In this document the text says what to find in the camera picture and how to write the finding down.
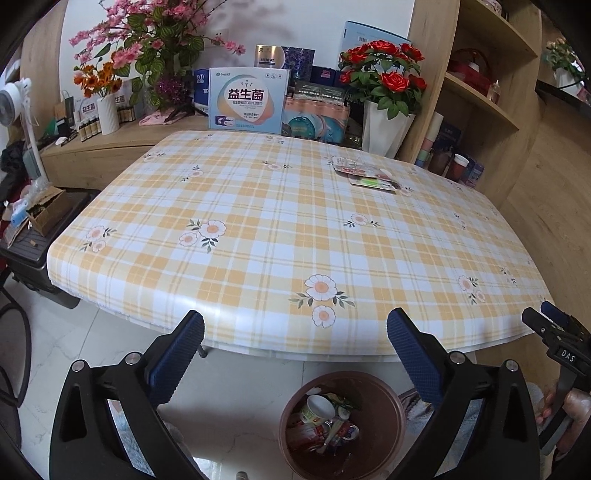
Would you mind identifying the red crushed can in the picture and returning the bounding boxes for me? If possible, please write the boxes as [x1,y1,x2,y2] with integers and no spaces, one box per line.
[331,421,361,445]

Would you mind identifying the green white paper cup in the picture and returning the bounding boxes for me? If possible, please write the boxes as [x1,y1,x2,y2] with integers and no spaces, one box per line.
[300,394,338,423]

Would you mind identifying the clear plastic blister pack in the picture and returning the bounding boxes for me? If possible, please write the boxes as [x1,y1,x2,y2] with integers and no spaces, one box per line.
[332,156,375,177]
[348,171,399,195]

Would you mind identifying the person's right hand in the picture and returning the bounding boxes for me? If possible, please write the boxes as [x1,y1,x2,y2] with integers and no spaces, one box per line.
[540,385,591,444]

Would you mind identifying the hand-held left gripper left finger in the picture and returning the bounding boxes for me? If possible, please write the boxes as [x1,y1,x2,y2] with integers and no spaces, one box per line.
[48,309,206,480]

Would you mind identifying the person's right forearm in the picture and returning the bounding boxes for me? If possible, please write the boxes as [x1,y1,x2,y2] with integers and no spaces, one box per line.
[549,425,591,480]

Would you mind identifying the white standing fan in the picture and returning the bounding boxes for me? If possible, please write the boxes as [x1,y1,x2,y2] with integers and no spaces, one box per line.
[0,78,51,181]

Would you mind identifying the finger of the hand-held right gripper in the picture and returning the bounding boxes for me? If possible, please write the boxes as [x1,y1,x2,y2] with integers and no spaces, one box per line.
[541,301,578,333]
[522,308,561,346]

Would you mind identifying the brown plastic bin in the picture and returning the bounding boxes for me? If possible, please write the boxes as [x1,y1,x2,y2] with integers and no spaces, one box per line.
[278,370,407,478]

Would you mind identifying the small white plant pot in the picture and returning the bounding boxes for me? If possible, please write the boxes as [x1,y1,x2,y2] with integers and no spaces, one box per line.
[554,68,585,90]

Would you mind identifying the wooden shelf unit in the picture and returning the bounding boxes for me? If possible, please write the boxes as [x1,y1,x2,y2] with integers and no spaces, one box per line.
[406,0,543,195]

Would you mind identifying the low wooden cabinet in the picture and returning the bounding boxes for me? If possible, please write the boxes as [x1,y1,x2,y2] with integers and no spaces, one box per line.
[39,117,208,190]

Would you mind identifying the pink blossom artificial plant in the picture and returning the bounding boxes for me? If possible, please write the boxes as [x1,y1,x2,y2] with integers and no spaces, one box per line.
[69,0,245,109]

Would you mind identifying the white blue carton box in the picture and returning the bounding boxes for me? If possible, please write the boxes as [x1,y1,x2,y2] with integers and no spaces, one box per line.
[209,67,291,136]

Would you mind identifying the yellow plaid floral tablecloth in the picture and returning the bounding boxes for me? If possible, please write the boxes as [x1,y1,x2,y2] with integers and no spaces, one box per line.
[46,130,555,363]

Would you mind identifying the small cardboard box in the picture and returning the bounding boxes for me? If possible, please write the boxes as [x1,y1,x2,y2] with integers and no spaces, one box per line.
[25,191,70,236]

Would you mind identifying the pile of clothes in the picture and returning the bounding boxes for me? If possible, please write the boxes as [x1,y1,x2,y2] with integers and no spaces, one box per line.
[0,141,28,199]

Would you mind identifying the white ribbed vase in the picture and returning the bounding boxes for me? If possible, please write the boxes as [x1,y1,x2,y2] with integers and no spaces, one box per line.
[96,95,122,136]

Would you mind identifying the small purple box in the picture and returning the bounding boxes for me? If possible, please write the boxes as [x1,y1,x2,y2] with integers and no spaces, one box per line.
[464,159,485,188]

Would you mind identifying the row of small brown bottles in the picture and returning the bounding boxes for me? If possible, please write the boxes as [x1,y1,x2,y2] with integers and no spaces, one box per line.
[76,104,137,141]

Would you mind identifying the pink rose plant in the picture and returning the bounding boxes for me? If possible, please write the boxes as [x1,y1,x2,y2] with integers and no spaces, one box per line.
[542,39,585,75]

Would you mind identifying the blue fluffy slipper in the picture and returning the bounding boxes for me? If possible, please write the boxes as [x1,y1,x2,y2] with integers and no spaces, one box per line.
[402,383,543,462]
[108,397,185,480]

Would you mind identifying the red gift basket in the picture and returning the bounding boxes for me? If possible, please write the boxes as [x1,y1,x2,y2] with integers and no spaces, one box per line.
[448,48,492,95]

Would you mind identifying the red rose plant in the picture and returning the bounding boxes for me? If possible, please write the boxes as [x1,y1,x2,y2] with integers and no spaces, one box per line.
[338,41,428,118]

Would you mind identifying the dark blue patterned box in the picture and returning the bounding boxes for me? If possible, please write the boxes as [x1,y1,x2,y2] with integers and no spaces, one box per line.
[281,45,317,79]

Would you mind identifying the large blue white box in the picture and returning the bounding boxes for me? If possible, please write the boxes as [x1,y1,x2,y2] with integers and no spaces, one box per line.
[342,21,411,51]

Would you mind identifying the stack of pastel cups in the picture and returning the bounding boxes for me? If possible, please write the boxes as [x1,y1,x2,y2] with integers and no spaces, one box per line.
[414,113,446,169]

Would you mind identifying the colourful pack of bottles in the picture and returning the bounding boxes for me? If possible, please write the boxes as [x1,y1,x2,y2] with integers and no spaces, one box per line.
[283,95,351,145]

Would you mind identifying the dark flat box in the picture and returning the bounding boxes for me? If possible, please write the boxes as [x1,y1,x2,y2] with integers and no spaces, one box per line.
[292,80,347,102]

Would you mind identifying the pink pouch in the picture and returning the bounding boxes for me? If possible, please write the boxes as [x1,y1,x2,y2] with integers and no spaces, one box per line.
[139,111,185,127]

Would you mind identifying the orange artificial flowers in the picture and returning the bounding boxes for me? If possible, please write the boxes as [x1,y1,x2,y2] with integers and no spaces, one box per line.
[74,62,123,100]

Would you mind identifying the silver gold box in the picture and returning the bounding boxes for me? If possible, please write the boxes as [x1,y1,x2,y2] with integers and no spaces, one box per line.
[255,45,283,69]

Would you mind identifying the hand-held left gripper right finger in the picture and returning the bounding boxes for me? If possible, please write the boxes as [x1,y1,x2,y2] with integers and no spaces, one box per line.
[385,307,541,480]

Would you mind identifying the blue picture gift box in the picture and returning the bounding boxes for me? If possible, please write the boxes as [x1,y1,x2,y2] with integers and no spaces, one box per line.
[436,127,462,155]

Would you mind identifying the white angular plant pot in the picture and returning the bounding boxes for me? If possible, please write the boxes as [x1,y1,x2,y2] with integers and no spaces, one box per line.
[362,100,416,158]

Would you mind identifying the red cup with white rim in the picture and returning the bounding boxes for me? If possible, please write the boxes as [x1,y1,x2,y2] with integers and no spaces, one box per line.
[447,154,469,183]

